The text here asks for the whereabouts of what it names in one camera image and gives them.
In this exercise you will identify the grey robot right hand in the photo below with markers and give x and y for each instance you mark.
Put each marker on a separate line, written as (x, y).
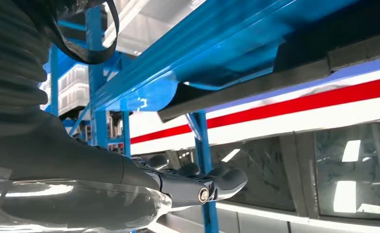
(64, 167)

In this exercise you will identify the blue metal shelf rack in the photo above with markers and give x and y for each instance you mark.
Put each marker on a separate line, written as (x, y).
(54, 80)
(209, 48)

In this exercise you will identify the white plastic bin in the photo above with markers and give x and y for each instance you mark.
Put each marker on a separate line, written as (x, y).
(74, 75)
(75, 101)

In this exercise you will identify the white car with red stripe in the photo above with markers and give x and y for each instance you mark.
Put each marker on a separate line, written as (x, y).
(306, 106)

